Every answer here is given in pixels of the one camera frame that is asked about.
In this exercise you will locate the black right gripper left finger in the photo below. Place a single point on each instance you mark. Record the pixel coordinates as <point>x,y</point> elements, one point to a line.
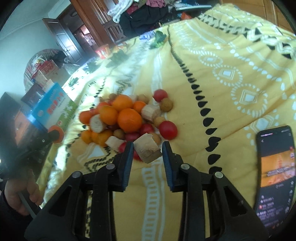
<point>64,215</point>

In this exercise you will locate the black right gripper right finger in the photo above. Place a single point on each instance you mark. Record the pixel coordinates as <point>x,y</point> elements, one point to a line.
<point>212,208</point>

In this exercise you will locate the large orange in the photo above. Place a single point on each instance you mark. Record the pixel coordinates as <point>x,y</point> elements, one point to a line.
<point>129,120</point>

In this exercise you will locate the beige sugarcane chunk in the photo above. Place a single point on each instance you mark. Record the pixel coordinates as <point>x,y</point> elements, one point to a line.
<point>146,148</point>

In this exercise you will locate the person's left hand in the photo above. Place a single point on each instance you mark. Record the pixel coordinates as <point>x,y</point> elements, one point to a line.
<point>15,186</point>

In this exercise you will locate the blue green printed box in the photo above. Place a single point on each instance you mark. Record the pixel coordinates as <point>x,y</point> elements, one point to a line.
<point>55,108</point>

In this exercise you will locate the black smartphone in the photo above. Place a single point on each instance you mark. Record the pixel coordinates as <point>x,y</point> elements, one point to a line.
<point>276,182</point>

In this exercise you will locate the orange at pile left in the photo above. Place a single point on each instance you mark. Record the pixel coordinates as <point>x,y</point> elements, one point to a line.
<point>108,115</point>

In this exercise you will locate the red cherry tomato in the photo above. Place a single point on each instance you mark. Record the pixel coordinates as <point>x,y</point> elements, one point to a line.
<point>168,130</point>

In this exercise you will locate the white sugarcane piece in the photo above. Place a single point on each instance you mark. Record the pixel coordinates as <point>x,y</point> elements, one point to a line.
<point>150,112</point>

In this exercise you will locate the red instant noodle cup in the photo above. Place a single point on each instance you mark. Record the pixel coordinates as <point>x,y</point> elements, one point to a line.
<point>103,51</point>

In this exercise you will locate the brown longan fruit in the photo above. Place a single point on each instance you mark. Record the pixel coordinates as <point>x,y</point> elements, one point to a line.
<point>166,105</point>

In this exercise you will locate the green leafy vegetable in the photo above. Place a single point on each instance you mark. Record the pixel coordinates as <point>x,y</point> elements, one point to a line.
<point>159,40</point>
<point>119,57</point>

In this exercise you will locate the brown wooden wardrobe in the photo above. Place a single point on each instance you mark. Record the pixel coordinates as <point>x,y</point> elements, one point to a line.
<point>103,29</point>

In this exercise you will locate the yellow patterned bedspread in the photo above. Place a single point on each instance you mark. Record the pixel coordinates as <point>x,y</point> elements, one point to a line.
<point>230,74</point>

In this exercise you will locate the pile of clothes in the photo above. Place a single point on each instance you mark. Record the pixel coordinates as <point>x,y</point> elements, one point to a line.
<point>138,17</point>

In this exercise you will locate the green leafy vegetable right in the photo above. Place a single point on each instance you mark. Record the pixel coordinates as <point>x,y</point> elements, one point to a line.
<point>159,40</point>

